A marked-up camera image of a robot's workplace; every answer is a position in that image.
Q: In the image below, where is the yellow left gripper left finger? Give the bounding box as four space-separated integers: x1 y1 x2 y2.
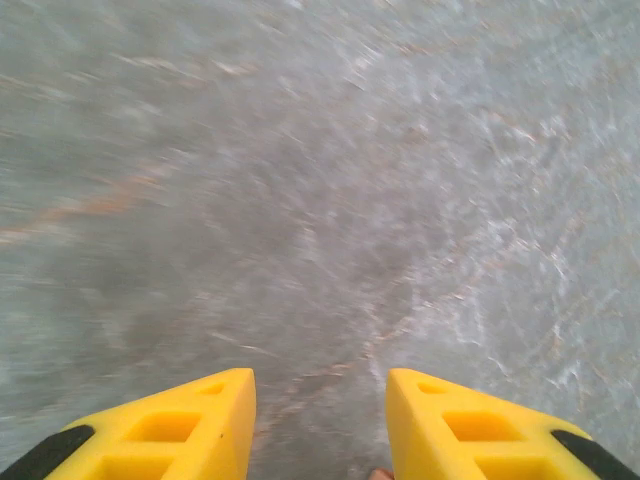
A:
0 368 257 480

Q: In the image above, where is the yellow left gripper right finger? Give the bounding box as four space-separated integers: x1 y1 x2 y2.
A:
385 368 640 480

